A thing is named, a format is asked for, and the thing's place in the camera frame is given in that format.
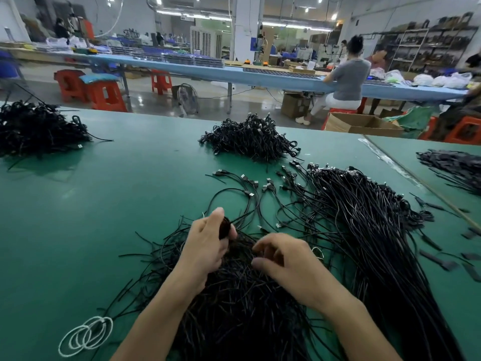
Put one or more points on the person's right hand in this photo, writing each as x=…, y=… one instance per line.
x=297, y=270

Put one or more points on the person's right forearm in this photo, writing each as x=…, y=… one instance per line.
x=361, y=334

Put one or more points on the pile of white bags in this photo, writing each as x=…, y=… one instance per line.
x=443, y=80

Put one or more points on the red plastic stool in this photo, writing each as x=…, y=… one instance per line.
x=161, y=82
x=69, y=85
x=464, y=130

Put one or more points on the white pillar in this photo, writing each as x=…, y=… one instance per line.
x=246, y=30

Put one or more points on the metal storage shelf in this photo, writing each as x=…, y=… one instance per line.
x=432, y=45

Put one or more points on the long blue workbench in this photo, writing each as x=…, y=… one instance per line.
x=248, y=77

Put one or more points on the person's left forearm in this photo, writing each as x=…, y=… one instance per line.
x=154, y=327

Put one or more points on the red stool with blue seat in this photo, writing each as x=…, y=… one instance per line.
x=105, y=95

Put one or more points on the open cardboard box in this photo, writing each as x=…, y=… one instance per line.
x=361, y=125

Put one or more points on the scattered dark tie pieces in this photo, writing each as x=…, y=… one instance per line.
x=440, y=259

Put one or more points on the blue plastic chair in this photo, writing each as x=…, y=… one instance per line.
x=7, y=69

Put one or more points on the small cardboard box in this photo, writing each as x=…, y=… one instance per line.
x=294, y=106

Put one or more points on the person's left hand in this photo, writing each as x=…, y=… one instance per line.
x=203, y=248

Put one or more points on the green bag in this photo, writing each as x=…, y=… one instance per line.
x=413, y=120

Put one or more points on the grey floor fan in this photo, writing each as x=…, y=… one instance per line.
x=186, y=100

